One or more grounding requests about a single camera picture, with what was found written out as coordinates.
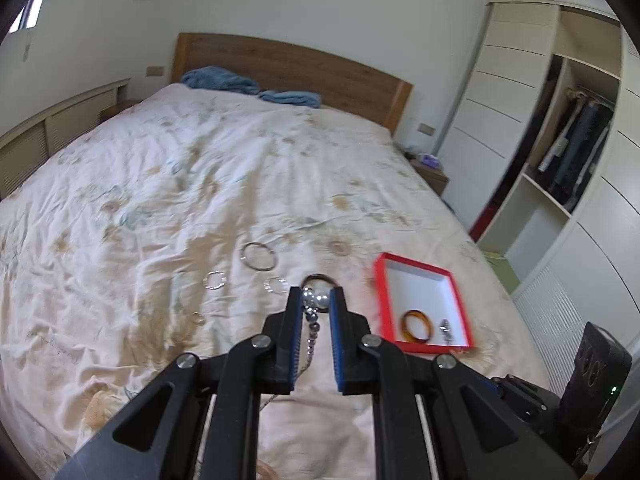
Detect wooden nightstand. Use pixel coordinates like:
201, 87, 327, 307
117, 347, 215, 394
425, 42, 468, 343
412, 152, 449, 196

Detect red jewelry box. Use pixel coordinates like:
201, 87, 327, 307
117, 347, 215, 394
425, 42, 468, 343
375, 252, 476, 357

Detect small blue cloth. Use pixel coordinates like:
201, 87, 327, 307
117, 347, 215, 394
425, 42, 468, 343
259, 90, 322, 109

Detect white wardrobe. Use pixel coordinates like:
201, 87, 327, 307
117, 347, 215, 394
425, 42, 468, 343
437, 0, 640, 411

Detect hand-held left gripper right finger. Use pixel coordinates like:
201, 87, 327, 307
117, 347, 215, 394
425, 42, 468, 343
327, 287, 577, 480

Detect dark thin bangle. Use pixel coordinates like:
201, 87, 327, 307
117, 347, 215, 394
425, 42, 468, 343
303, 273, 337, 292

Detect large silver bangle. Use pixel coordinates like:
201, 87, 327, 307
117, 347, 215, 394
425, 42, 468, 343
241, 242, 277, 272

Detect floral cream duvet bed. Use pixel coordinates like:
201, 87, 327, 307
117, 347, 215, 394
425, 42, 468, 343
0, 82, 551, 480

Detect amber bangle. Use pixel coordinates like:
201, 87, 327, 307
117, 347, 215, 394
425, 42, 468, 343
401, 310, 432, 345

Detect white slatted vent cover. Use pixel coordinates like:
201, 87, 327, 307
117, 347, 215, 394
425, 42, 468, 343
512, 262, 587, 363

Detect silver bead necklace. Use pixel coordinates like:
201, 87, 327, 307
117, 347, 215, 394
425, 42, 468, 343
260, 285, 332, 408

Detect large blue blanket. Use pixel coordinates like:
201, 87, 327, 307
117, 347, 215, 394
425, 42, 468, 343
180, 66, 261, 95

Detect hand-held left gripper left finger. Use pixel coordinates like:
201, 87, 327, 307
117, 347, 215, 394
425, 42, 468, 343
52, 286, 306, 480

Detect hanging dark clothes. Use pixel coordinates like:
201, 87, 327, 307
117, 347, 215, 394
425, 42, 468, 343
537, 87, 615, 211

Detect long beige radiator cover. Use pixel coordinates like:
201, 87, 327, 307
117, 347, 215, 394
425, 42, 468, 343
0, 77, 132, 201

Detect wooden headboard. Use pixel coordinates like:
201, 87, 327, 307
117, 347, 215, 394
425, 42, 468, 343
170, 33, 414, 133

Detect window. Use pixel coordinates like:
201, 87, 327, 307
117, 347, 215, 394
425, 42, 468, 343
10, 0, 61, 31

